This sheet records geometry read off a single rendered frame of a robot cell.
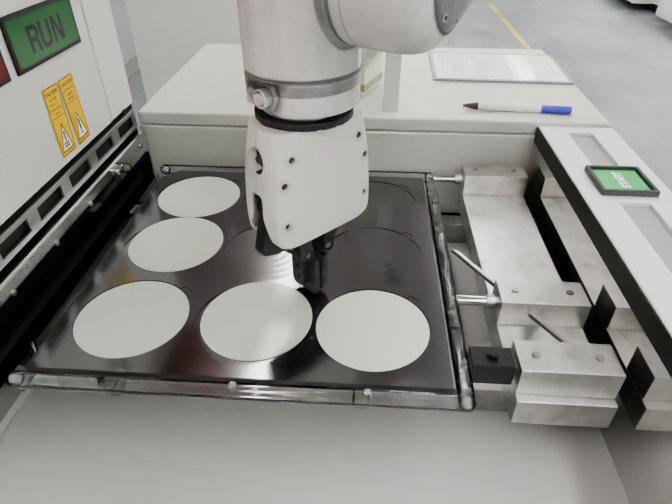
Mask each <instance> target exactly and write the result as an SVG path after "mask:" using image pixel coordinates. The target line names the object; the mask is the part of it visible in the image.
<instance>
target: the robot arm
mask: <svg viewBox="0 0 672 504"><path fill-rule="evenodd" d="M472 1H473V0H237V9H238V18H239V28H240V37H241V47H242V56H243V66H244V75H245V85H246V94H247V102H249V103H251V104H254V105H255V106H254V113H255V115H253V116H251V117H249V121H248V129H247V139H246V155H245V179H246V197H247V208H248V215H249V220H250V224H251V226H252V228H253V229H256V230H257V235H256V243H255V249H256V250H257V251H258V252H260V253H261V254H262V255H264V256H266V257H267V256H271V255H275V254H279V253H281V252H283V251H286V252H287V253H290V254H292V267H293V277H294V279H295V281H296V282H297V283H299V284H300V285H303V286H304V287H305V288H307V289H308V290H309V291H311V292H312V293H314V294H315V293H317V292H318V291H319V290H320V288H322V289H324V288H325V287H327V286H328V255H327V251H330V250H331V249H332V247H333V245H334V238H335V233H336V232H337V230H338V228H339V227H340V225H342V224H344V223H346V222H348V221H350V220H352V219H354V218H355V217H357V216H359V215H360V214H361V213H362V212H363V211H364V210H365V209H366V206H367V203H368V188H369V174H368V150H367V139H366V131H365V125H364V119H363V115H362V111H361V107H360V105H359V104H358V103H359V100H360V81H361V48H366V49H370V50H375V51H380V52H386V53H392V54H400V55H415V54H422V53H425V52H428V51H431V50H433V49H434V48H436V47H438V46H439V45H440V44H442V43H443V42H444V41H445V40H446V39H447V38H448V37H449V35H450V34H451V33H452V32H453V31H454V29H455V28H456V27H457V25H458V24H459V23H460V21H461V19H462V18H463V16H464V15H465V13H466V11H467V10H468V8H469V6H470V5H471V3H472Z"/></svg>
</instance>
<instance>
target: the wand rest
mask: <svg viewBox="0 0 672 504"><path fill-rule="evenodd" d="M378 52H379V51H375V50H370V49H366V48H361V63H362V64H363V65H365V66H366V67H367V66H368V65H369V64H370V63H371V61H372V60H373V59H374V57H375V56H376V55H377V53H378ZM401 62H402V55H400V54H392V53H386V52H385V70H384V88H383V112H398V103H399V89H400V76H401Z"/></svg>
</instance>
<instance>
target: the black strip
mask: <svg viewBox="0 0 672 504"><path fill-rule="evenodd" d="M534 143H535V145H536V147H537V148H538V150H539V152H540V153H541V155H542V157H543V159H544V160H545V162H546V164H547V165H548V167H549V169H550V171H551V172H552V174H553V176H554V177H555V179H556V181H557V183H558V184H559V186H560V188H561V189H562V191H563V193H564V195H565V196H566V198H567V200H568V201H569V203H570V205H571V207H572V208H573V210H574V212H575V214H576V215H577V217H578V219H579V220H580V222H581V224H582V226H583V227H584V229H585V231H586V232H587V234H588V236H589V238H590V239H591V241H592V243H593V244H594V246H595V248H596V250H597V251H598V253H599V255H600V256H601V258H602V260H603V262H604V263H605V265H606V267H607V268H608V270H609V272H610V274H611V275H612V277H613V279H614V280H615V282H616V284H617V286H618V287H619V289H620V291H621V292H622V294H623V296H624V298H625V299H626V301H627V303H628V305H629V306H630V308H631V310H632V311H633V313H634V315H635V317H636V318H637V320H638V322H639V323H640V325H641V327H642V329H643V330H644V332H645V334H646V335H647V337H648V339H649V341H650V342H651V344H652V346H653V347H654V349H655V351H656V353H657V354H658V356H659V358H660V359H661V361H662V363H663V365H664V366H665V368H666V370H667V371H668V373H669V375H670V377H671V378H672V336H671V335H670V333H669V332H668V330H667V328H666V327H665V325H664V324H663V322H662V321H661V319H660V317H659V316H658V314H657V313H656V311H655V309H654V308H653V306H652V305H651V303H650V302H649V300H648V298H647V297H646V295H645V294H644V292H643V291H642V289H641V287H640V286H639V284H638V283H637V281H636V280H635V278H634V276H633V275H632V273H631V272H630V270H629V269H628V267H627V265H626V264H625V262H624V261H623V259H622V258H621V256H620V254H619V253H618V251H617V250H616V248H615V247H614V245H613V243H612V242H611V240H610V239H609V237H608V236H607V234H606V232H605V231H604V229H603V228H602V226H601V224H600V223H599V221H598V220H597V218H596V217H595V215H594V213H593V212H592V210H591V209H590V207H589V206H588V204H587V202H586V201H585V199H584V198H583V196H582V195H581V193H580V191H579V190H578V188H577V187H576V185H575V184H574V182H573V180H572V179H571V177H570V176H569V174H568V173H567V171H566V169H565V168H564V166H563V165H562V163H561V162H560V160H559V158H558V157H557V155H556V154H555V152H554V151H553V149H552V147H551V146H550V144H549V143H548V141H547V139H546V138H545V136H544V135H543V133H542V132H541V130H540V128H539V127H537V130H536V134H535V138H534Z"/></svg>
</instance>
